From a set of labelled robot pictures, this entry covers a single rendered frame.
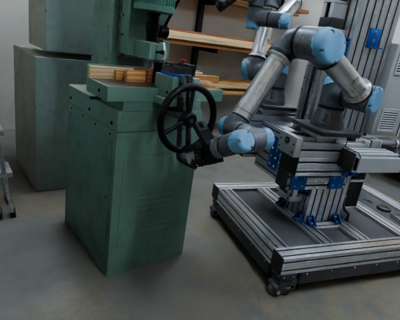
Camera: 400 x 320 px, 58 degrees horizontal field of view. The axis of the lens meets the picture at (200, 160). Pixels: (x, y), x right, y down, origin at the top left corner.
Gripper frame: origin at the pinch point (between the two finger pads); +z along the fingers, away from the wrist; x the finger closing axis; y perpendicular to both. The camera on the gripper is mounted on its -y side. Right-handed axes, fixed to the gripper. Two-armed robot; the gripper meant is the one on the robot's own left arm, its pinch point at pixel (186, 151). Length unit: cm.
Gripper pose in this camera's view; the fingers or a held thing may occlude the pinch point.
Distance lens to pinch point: 143.7
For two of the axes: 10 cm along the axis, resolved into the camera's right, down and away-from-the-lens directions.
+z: -5.6, 1.4, 8.2
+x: 8.1, -1.4, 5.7
